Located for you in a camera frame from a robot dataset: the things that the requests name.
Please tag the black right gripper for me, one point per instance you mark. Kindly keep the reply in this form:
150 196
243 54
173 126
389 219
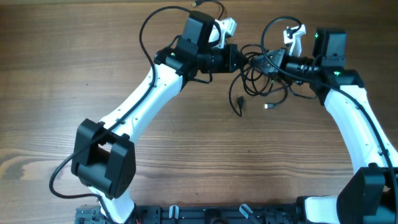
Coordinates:
276 56

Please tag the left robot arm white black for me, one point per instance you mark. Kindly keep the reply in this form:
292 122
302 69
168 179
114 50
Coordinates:
105 158

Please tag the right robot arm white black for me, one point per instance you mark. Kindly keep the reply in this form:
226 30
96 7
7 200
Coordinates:
371 194

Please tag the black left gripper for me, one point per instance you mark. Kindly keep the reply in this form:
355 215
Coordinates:
230 51

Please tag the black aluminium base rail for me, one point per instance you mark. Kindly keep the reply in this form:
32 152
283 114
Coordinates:
271 213

